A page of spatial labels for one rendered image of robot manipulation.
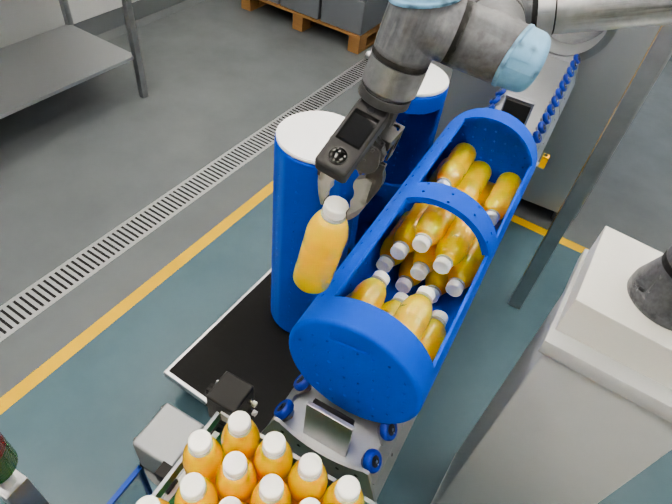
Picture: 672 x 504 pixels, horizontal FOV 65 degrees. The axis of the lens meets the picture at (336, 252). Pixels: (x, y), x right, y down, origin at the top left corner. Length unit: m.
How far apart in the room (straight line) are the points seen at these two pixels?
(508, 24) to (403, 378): 0.58
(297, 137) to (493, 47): 1.06
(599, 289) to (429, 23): 0.67
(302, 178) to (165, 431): 0.80
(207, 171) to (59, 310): 1.14
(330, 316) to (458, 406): 1.46
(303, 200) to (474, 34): 1.08
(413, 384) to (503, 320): 1.75
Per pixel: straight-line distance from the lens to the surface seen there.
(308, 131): 1.67
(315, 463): 0.94
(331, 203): 0.81
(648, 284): 1.15
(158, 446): 1.23
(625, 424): 1.26
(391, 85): 0.68
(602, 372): 1.14
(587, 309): 1.09
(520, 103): 1.98
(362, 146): 0.68
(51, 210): 3.09
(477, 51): 0.66
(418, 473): 2.17
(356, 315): 0.93
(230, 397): 1.10
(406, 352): 0.93
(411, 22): 0.65
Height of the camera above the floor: 1.97
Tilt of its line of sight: 46 degrees down
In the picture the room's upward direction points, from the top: 9 degrees clockwise
